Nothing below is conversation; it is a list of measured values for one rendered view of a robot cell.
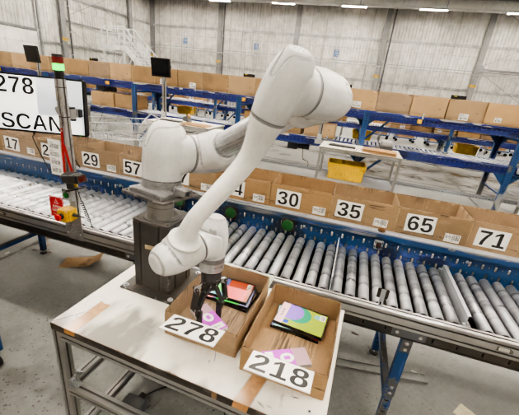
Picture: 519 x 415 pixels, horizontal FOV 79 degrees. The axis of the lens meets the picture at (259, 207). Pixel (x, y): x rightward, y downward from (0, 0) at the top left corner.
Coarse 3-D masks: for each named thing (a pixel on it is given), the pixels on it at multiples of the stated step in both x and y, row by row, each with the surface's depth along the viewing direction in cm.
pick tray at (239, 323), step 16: (224, 272) 145; (240, 272) 142; (192, 288) 130; (256, 288) 142; (176, 304) 119; (208, 304) 131; (256, 304) 122; (224, 320) 123; (240, 320) 124; (176, 336) 114; (224, 336) 106; (240, 336) 108; (224, 352) 109
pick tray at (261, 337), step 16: (272, 288) 130; (288, 288) 133; (272, 304) 135; (304, 304) 132; (320, 304) 130; (336, 304) 127; (256, 320) 114; (272, 320) 126; (336, 320) 127; (256, 336) 117; (272, 336) 118; (288, 336) 118; (336, 336) 109; (320, 352) 113; (240, 368) 104; (320, 368) 107; (320, 384) 94
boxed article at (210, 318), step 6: (204, 306) 128; (192, 312) 124; (204, 312) 124; (210, 312) 125; (204, 318) 121; (210, 318) 122; (216, 318) 122; (210, 324) 118; (216, 324) 119; (222, 324) 119
